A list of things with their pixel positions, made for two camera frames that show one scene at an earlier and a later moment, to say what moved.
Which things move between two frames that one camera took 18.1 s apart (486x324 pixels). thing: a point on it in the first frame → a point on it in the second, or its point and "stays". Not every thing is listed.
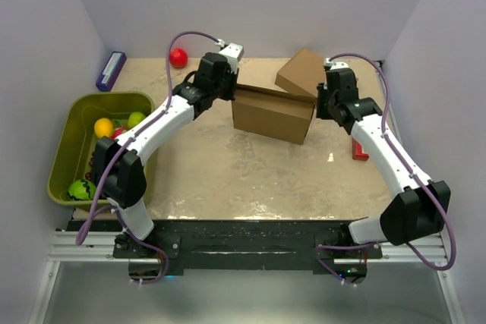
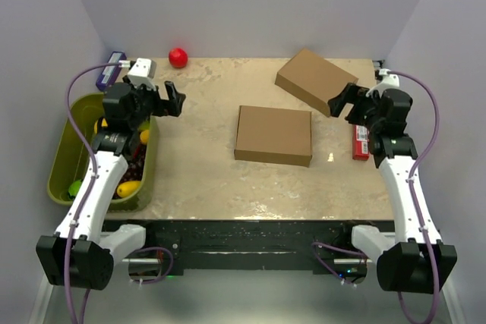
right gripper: x=322 y=113 → x=351 y=94
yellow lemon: x=103 y=127 stays
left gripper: x=232 y=78 → x=175 y=100
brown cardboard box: x=277 y=114 → x=274 y=136
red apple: x=178 y=58 stays
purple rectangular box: x=111 y=71 stays
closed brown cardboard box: x=303 y=73 stays
